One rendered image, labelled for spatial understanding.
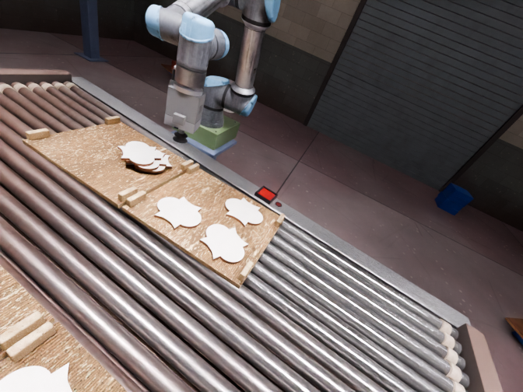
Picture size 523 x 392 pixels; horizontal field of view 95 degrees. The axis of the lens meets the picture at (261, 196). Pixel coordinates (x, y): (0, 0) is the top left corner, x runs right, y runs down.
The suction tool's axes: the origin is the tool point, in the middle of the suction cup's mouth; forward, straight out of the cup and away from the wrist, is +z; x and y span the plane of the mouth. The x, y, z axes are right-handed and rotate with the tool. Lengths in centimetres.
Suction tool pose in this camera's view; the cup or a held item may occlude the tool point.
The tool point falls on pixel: (180, 139)
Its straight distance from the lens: 78.8
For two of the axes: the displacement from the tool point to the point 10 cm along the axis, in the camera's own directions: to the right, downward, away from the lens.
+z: -3.3, 7.5, 5.7
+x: 0.9, -5.7, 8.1
